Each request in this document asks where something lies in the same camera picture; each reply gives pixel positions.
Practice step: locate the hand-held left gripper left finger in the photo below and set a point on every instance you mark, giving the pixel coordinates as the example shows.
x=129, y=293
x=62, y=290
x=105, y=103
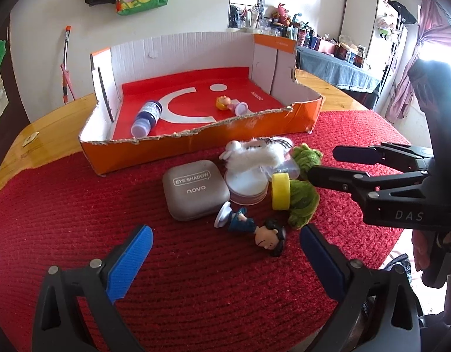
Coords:
x=132, y=260

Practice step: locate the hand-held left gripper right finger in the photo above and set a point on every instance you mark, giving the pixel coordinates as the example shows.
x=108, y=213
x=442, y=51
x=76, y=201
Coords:
x=320, y=260

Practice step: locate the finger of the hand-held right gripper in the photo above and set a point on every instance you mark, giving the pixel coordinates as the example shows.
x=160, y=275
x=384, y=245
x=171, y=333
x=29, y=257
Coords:
x=353, y=154
x=335, y=178

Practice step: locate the green yarn plush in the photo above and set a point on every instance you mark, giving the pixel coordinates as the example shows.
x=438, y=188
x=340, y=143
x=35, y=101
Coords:
x=304, y=201

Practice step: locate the black-haired boy figurine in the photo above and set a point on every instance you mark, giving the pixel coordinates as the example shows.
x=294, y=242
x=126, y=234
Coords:
x=269, y=240

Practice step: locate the yellow foam roll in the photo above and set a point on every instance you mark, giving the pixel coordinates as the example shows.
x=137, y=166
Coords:
x=280, y=192

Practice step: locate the grey eyeshadow case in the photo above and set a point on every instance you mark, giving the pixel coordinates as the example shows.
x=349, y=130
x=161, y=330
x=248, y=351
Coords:
x=196, y=194

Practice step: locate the orange and white cardboard box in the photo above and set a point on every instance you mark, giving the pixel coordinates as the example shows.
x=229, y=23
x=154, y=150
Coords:
x=174, y=55

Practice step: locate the person's right hand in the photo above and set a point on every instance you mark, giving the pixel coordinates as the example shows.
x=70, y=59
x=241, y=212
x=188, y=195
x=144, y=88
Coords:
x=420, y=249

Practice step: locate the red knitted mat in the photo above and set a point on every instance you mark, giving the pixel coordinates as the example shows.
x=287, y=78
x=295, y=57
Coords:
x=210, y=300

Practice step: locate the white round jar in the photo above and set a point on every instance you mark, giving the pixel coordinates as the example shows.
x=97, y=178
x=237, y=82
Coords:
x=247, y=189

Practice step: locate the blue cloth covered table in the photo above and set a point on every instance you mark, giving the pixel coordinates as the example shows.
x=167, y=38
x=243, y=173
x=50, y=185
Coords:
x=331, y=68

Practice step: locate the pink curtain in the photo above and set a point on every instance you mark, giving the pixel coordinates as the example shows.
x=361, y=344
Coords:
x=427, y=33

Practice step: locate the row of cosmetic bottles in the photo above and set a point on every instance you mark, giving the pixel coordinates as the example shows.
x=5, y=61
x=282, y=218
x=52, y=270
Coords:
x=309, y=38

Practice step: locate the white wardrobe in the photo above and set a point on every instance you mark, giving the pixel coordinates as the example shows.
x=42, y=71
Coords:
x=361, y=11

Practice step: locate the blue bottle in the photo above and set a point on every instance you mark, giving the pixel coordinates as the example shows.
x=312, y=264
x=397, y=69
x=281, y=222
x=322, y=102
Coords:
x=148, y=115

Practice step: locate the red plush toy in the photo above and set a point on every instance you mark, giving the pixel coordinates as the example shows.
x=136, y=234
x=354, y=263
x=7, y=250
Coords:
x=282, y=13

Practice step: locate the small paper tag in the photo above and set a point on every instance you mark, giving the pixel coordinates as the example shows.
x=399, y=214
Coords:
x=31, y=138

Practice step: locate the dark brown door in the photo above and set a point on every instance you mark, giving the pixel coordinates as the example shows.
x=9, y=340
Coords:
x=12, y=146

